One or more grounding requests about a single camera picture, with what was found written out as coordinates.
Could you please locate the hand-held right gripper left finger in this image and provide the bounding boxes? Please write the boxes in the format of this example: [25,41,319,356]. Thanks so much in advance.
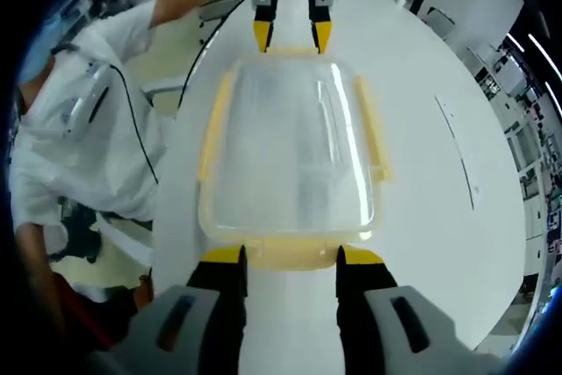
[94,243,249,375]

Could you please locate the person's dark trousers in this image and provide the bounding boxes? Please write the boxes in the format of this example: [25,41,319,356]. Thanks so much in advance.
[52,269,155,350]

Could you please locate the black cable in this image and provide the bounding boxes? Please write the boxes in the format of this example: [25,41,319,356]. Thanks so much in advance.
[177,0,256,109]
[107,62,160,185]

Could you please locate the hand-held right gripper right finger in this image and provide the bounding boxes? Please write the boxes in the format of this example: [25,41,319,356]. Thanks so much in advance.
[335,246,501,375]

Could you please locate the white chest device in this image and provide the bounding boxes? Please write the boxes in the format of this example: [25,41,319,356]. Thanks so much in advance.
[65,54,111,135]

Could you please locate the flat white paper sheets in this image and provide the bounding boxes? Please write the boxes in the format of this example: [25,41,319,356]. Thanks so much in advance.
[433,95,479,210]

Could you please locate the clear lid with yellow latches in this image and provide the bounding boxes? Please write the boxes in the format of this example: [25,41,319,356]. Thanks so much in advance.
[195,45,396,271]

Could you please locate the person in white shirt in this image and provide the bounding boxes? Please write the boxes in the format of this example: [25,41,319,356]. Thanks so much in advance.
[8,0,177,222]

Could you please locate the blue face mask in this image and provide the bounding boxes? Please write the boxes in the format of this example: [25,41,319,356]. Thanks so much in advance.
[17,8,78,86]

